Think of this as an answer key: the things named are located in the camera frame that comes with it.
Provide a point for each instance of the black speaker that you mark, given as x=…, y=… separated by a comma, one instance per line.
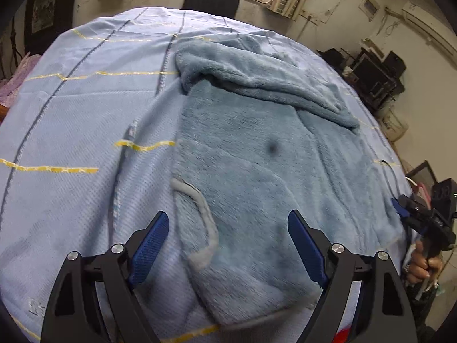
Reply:
x=394, y=62

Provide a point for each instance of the black chair back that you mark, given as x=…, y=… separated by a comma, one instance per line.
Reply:
x=210, y=1

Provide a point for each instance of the blue fleece jacket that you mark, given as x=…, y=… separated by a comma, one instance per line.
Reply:
x=267, y=185

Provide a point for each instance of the white electrical panel box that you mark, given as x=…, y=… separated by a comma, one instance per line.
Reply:
x=369, y=6

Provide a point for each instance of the black equipment rack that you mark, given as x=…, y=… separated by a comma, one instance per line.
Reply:
x=378, y=96

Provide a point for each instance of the purple cloth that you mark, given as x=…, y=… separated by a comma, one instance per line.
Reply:
x=21, y=75

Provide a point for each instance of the wall power socket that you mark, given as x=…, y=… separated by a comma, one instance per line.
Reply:
x=309, y=18

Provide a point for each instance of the computer monitor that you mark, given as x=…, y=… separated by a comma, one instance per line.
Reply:
x=371, y=75

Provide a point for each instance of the white air conditioner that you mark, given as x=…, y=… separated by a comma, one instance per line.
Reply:
x=428, y=26

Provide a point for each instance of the person's right hand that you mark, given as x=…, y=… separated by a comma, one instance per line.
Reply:
x=419, y=268

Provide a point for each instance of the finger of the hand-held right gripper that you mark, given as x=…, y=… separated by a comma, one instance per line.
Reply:
x=400, y=211
x=410, y=203

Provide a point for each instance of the dark framed painting panel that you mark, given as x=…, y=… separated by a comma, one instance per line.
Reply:
x=44, y=3

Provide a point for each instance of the light blue striped bed sheet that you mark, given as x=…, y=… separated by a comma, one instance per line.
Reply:
x=89, y=114

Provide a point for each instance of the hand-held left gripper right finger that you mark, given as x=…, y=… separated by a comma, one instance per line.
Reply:
x=307, y=246

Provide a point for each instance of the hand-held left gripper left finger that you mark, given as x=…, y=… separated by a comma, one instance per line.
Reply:
x=150, y=246

